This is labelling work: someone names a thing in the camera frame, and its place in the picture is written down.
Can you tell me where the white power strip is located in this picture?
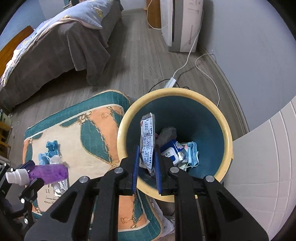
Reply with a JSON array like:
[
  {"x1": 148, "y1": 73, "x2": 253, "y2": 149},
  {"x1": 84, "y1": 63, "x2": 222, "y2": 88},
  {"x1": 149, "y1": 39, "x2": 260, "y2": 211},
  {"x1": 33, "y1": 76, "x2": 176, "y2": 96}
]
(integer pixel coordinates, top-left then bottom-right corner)
[{"x1": 164, "y1": 77, "x2": 176, "y2": 88}]

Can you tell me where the small silver foil sachet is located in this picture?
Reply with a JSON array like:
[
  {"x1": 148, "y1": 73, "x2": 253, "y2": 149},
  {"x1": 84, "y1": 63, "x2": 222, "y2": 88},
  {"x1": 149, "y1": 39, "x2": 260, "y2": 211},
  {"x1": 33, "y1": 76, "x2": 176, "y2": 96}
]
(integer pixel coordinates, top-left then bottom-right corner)
[{"x1": 140, "y1": 113, "x2": 155, "y2": 173}]

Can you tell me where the green white medicine box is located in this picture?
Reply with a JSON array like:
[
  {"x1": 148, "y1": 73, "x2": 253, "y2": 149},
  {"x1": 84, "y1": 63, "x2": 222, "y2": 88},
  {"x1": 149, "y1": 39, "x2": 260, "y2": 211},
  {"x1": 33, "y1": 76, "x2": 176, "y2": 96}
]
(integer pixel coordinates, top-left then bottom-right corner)
[{"x1": 177, "y1": 160, "x2": 192, "y2": 172}]

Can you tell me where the blue white plastic wrapper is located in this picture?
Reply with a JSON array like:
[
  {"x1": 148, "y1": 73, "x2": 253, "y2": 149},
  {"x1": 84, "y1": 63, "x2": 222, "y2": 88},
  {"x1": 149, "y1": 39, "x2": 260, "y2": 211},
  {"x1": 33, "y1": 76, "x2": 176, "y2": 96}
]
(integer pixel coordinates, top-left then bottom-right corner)
[{"x1": 160, "y1": 139, "x2": 188, "y2": 166}]

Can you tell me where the yellow-rimmed teal trash bin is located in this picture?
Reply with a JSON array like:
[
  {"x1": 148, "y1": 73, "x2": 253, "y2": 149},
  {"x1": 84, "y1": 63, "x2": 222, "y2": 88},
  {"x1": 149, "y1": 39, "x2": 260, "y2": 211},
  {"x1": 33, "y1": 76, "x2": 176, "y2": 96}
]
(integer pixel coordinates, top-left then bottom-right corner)
[{"x1": 117, "y1": 88, "x2": 233, "y2": 188}]

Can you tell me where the purple spray bottle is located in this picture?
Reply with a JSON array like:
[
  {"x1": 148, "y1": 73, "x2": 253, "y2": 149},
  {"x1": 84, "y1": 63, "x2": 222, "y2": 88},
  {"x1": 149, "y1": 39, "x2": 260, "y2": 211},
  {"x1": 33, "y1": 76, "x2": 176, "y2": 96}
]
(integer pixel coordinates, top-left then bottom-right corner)
[{"x1": 6, "y1": 164, "x2": 69, "y2": 186}]

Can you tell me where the wooden chair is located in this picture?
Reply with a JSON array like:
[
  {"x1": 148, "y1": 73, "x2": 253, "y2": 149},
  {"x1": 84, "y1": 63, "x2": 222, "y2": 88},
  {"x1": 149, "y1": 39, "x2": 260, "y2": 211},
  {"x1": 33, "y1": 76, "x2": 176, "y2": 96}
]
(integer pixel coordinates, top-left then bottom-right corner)
[{"x1": 0, "y1": 109, "x2": 12, "y2": 158}]

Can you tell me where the teal orange patterned cushion mat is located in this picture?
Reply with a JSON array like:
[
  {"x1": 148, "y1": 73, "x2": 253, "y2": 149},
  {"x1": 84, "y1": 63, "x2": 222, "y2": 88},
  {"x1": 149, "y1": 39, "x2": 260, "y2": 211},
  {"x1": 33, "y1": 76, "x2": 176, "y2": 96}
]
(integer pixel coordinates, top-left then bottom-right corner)
[{"x1": 23, "y1": 90, "x2": 164, "y2": 240}]

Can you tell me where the wooden headboard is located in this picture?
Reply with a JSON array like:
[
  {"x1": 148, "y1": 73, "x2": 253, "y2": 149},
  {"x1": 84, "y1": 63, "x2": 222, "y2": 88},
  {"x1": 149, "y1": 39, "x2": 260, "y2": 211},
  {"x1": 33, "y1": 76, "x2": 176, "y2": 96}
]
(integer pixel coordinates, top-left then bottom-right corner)
[{"x1": 0, "y1": 26, "x2": 34, "y2": 75}]

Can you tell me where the white tissue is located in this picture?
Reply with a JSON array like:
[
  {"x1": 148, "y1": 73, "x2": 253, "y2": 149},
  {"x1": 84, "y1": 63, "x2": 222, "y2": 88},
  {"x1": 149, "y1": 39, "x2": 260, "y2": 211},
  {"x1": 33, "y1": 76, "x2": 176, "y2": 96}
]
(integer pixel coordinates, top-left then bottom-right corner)
[{"x1": 49, "y1": 155, "x2": 63, "y2": 165}]

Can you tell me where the white panelled cabinet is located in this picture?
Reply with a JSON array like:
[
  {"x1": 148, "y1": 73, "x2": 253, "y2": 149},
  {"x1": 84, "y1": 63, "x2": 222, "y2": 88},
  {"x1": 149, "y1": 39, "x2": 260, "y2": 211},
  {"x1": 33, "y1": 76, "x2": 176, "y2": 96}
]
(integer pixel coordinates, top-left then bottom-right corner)
[{"x1": 224, "y1": 99, "x2": 295, "y2": 239}]

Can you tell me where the white power cable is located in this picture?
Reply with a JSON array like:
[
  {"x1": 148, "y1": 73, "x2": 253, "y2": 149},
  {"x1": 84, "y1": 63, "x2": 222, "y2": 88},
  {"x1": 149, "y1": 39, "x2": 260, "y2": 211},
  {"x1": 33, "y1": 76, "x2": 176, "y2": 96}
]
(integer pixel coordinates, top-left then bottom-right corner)
[{"x1": 145, "y1": 0, "x2": 220, "y2": 107}]

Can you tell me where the light blue face mask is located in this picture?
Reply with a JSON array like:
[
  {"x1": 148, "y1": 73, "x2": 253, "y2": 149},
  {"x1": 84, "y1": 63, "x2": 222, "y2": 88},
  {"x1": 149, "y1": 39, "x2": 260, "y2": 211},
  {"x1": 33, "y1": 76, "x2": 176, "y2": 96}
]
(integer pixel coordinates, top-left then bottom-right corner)
[
  {"x1": 38, "y1": 153, "x2": 50, "y2": 165},
  {"x1": 185, "y1": 142, "x2": 199, "y2": 168}
]

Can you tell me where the wooden nightstand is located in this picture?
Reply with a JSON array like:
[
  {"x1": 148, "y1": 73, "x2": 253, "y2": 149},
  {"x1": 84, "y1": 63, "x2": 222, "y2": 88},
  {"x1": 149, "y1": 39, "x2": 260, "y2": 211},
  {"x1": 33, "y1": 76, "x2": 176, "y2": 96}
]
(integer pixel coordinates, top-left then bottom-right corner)
[{"x1": 144, "y1": 0, "x2": 161, "y2": 30}]

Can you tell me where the silver foil blister pack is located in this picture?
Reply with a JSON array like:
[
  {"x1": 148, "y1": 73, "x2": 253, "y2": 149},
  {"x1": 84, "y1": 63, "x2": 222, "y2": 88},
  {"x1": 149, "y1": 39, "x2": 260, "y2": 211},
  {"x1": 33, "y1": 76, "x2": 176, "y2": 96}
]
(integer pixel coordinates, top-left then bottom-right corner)
[{"x1": 51, "y1": 179, "x2": 69, "y2": 197}]

